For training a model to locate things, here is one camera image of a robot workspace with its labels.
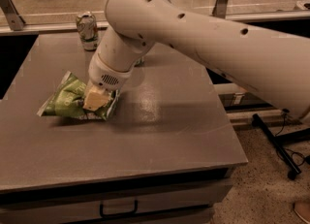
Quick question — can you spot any shoe tip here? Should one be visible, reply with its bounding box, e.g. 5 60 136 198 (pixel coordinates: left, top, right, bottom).
294 202 310 224

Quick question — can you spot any grey cabinet drawer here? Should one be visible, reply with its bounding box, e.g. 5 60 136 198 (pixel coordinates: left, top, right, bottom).
0 178 233 224

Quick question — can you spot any green jalapeno chip bag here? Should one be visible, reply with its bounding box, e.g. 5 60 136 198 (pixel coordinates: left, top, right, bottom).
37 71 119 121

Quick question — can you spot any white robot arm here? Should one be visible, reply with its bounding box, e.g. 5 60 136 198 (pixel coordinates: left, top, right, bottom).
88 0 310 123

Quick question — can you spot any grey low shelf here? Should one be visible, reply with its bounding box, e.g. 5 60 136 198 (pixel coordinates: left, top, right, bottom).
214 83 270 110

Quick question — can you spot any left metal glass bracket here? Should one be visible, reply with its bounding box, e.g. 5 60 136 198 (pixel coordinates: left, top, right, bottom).
0 0 25 31

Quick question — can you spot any white green soda can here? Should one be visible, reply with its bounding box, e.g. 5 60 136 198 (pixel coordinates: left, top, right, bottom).
76 12 98 51

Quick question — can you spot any black drawer handle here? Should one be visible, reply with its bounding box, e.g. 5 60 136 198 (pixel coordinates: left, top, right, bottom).
99 200 139 220

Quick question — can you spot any black cable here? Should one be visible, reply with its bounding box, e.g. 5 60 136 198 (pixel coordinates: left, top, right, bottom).
274 109 310 168

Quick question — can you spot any black stand base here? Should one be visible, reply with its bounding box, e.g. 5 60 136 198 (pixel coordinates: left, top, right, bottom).
252 113 310 180

